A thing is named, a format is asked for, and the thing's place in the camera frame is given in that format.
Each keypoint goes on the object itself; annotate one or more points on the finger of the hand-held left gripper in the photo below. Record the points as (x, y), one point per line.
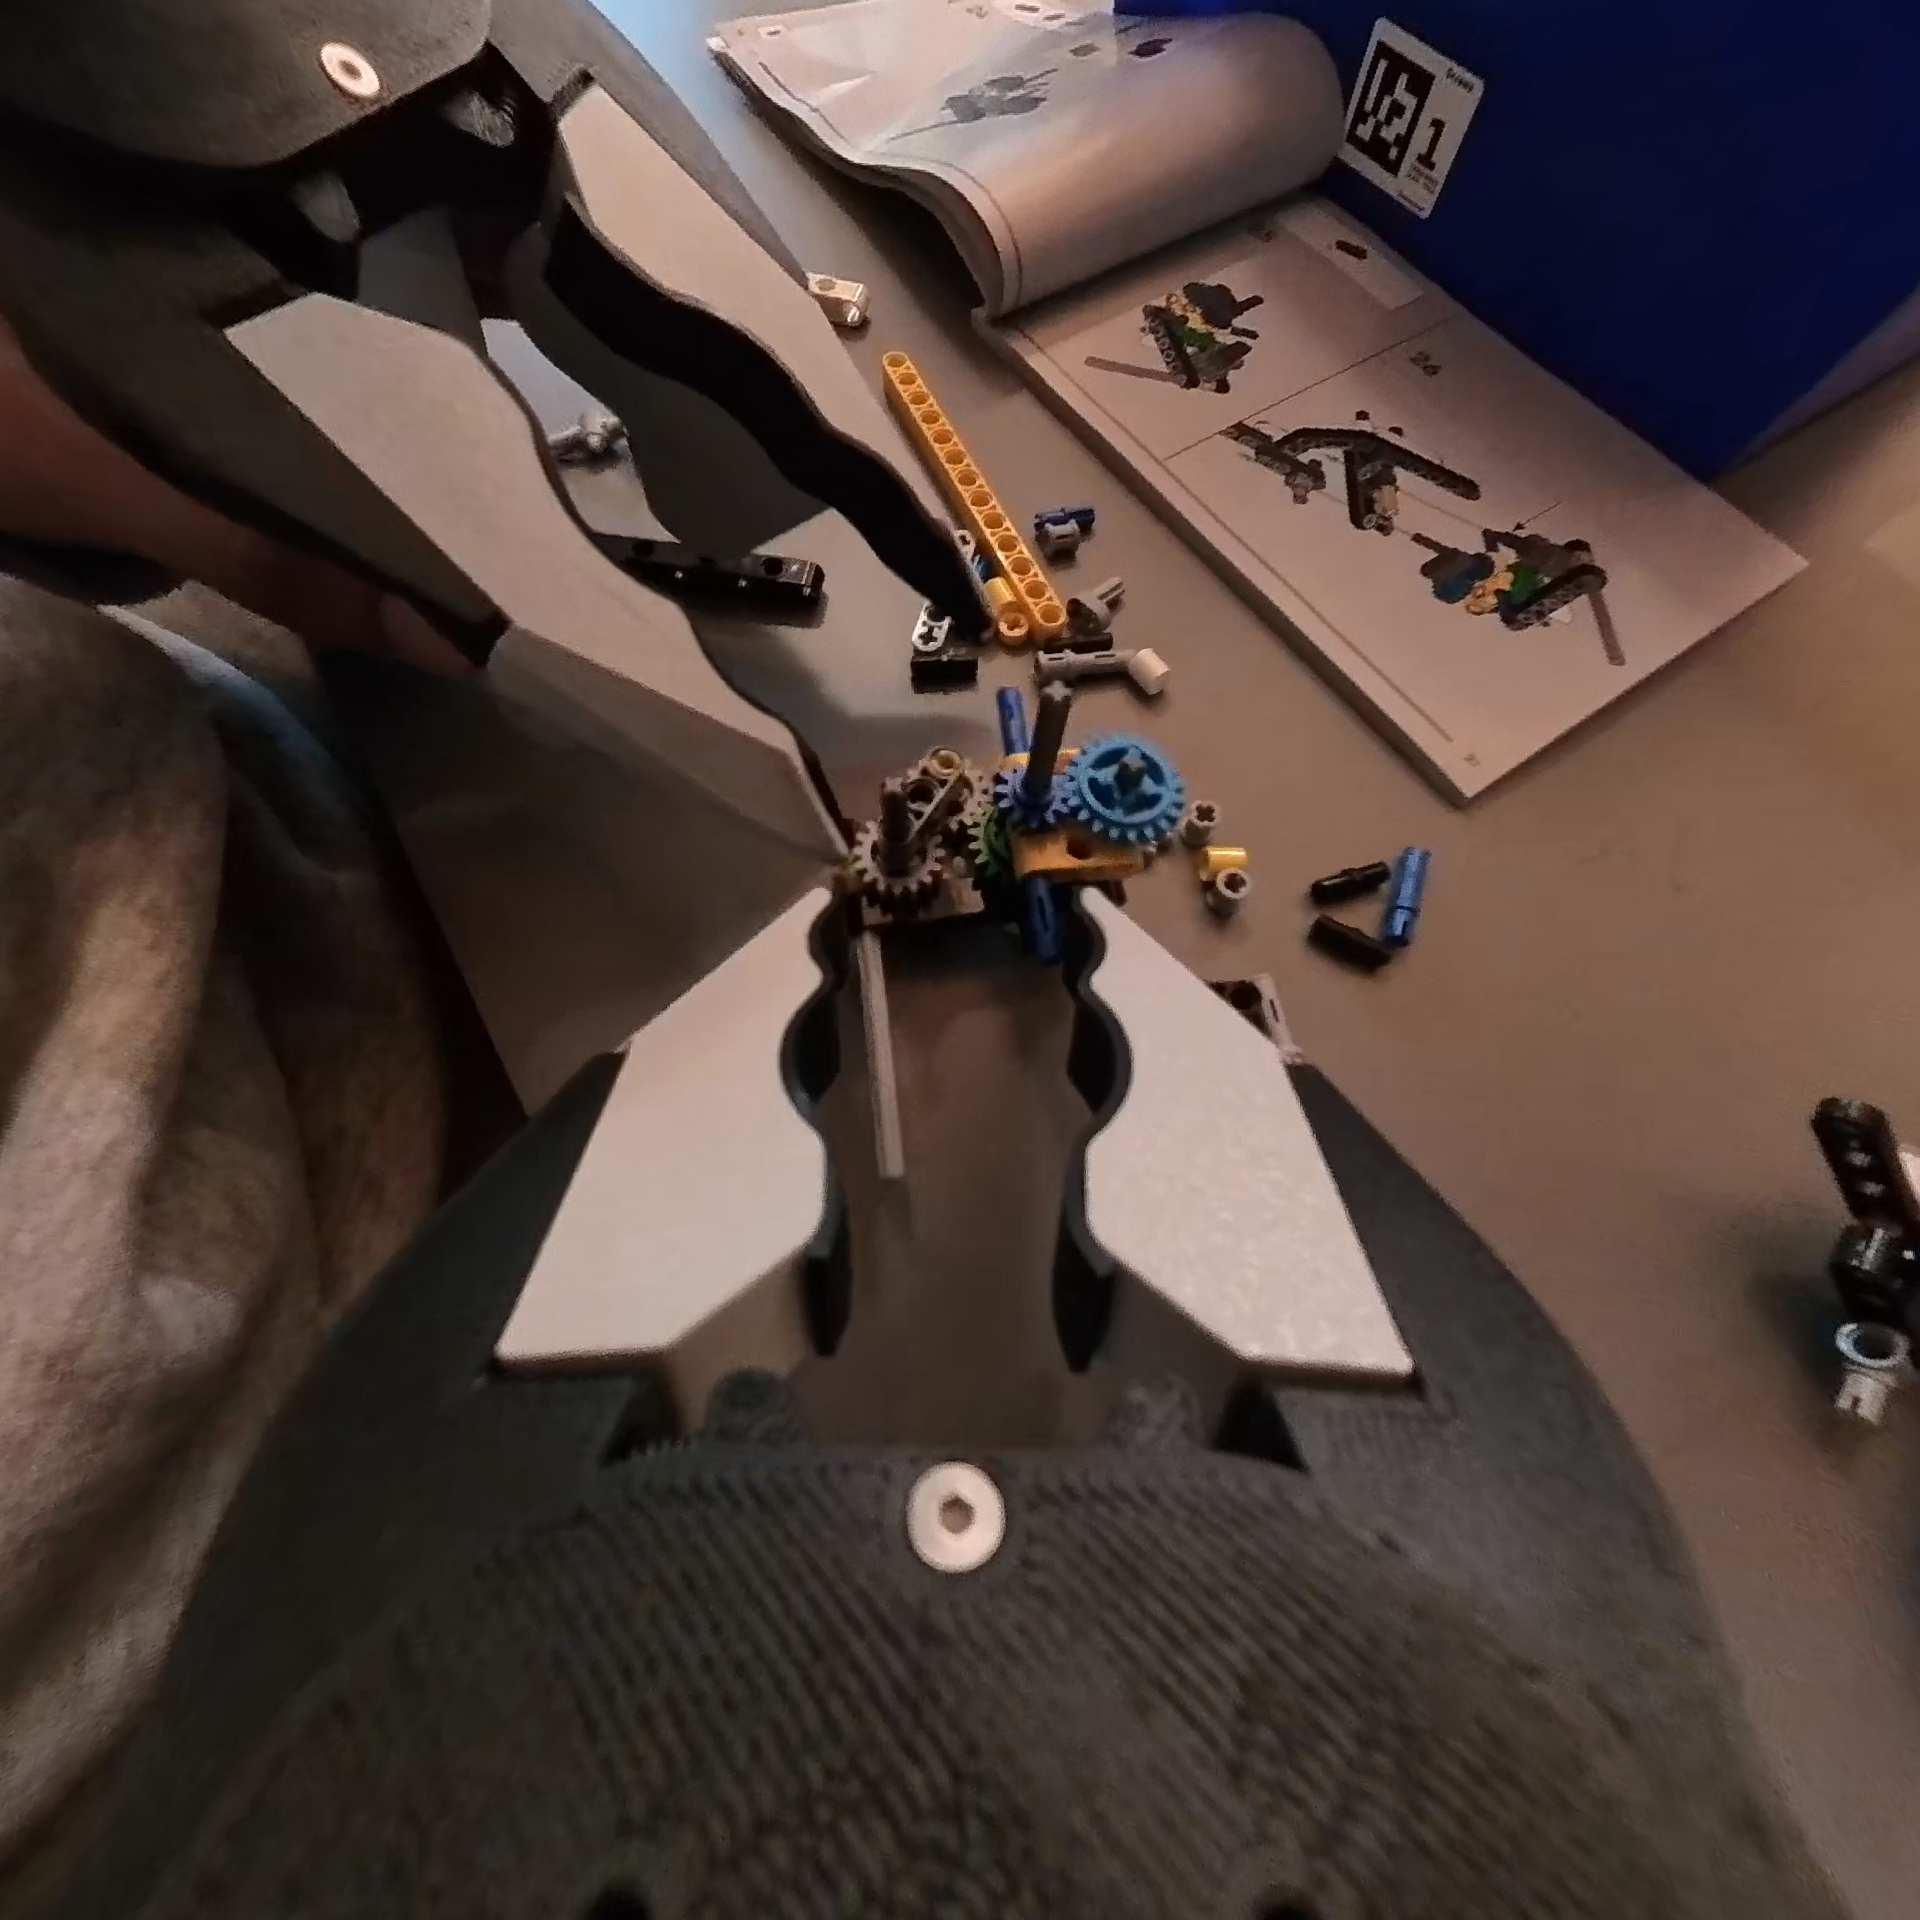
(720, 255)
(404, 404)

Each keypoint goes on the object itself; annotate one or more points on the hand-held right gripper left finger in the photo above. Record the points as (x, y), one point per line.
(675, 1201)

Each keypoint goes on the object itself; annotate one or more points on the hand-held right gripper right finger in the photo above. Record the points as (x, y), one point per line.
(1230, 1201)

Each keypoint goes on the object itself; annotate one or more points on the lego gear assembly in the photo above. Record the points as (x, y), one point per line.
(1088, 855)

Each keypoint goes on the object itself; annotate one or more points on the white lego beam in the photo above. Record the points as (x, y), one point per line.
(841, 296)

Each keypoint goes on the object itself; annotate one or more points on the small grey lego piece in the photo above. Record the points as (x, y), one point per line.
(584, 439)

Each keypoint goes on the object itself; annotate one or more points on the black lego pin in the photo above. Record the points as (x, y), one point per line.
(1347, 940)
(1347, 880)

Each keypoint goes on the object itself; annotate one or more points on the grey lego bush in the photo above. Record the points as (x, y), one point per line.
(1233, 896)

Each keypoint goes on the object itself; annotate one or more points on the long yellow lego beam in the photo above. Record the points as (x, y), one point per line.
(961, 465)

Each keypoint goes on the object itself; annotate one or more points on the small yellow lego piece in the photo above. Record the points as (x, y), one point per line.
(1222, 861)

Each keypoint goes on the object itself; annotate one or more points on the blue lego pin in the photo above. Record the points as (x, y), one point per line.
(1406, 896)

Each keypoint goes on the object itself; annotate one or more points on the short grey lego beam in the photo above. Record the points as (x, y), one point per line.
(942, 626)

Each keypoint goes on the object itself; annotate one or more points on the blue grey lego connector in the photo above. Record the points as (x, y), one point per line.
(1062, 528)

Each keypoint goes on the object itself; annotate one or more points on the small black lego piece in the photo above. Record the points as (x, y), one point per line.
(945, 669)

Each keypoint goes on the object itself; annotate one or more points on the grey white lego pin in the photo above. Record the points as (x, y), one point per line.
(1102, 669)

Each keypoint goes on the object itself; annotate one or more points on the black lego beam with holes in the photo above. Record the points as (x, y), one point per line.
(1857, 1149)

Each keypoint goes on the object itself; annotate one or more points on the black lego block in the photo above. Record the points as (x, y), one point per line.
(1875, 1261)

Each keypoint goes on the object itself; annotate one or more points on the lego instruction booklet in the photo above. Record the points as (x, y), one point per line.
(1501, 601)

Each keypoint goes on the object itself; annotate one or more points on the light grey lego connector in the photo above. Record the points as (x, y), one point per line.
(1873, 1358)

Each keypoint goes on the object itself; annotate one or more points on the person's left hand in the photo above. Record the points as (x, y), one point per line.
(194, 495)

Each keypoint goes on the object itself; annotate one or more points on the black white marker tag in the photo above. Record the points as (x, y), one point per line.
(1389, 104)

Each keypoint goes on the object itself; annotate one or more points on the blue storage box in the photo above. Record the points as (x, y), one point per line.
(1681, 225)

